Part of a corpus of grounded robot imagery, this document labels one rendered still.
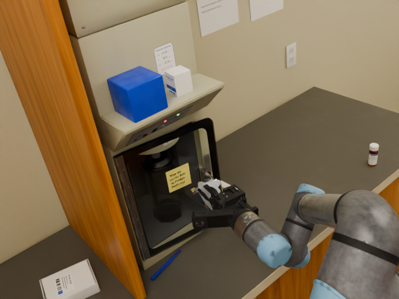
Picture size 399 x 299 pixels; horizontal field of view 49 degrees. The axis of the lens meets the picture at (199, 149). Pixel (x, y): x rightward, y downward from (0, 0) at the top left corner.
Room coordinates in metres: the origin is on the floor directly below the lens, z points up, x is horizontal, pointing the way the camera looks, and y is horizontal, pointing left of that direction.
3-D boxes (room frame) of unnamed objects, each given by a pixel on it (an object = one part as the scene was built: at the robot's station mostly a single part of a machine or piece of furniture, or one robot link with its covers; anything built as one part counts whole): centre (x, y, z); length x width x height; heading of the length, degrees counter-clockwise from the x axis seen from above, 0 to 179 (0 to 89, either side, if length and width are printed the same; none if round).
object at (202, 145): (1.05, 0.09, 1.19); 0.30 x 0.01 x 0.40; 116
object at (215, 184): (1.01, -0.02, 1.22); 0.09 x 0.06 x 0.03; 26
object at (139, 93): (0.99, 0.13, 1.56); 0.10 x 0.10 x 0.09; 35
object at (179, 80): (1.06, 0.03, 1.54); 0.05 x 0.05 x 0.06; 29
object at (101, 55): (1.18, 0.17, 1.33); 0.32 x 0.25 x 0.77; 125
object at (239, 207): (0.92, -0.07, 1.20); 0.12 x 0.09 x 0.08; 26
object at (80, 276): (0.95, 0.47, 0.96); 0.16 x 0.12 x 0.04; 112
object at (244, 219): (0.84, -0.10, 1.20); 0.08 x 0.05 x 0.08; 116
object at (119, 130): (1.03, 0.07, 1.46); 0.32 x 0.11 x 0.10; 125
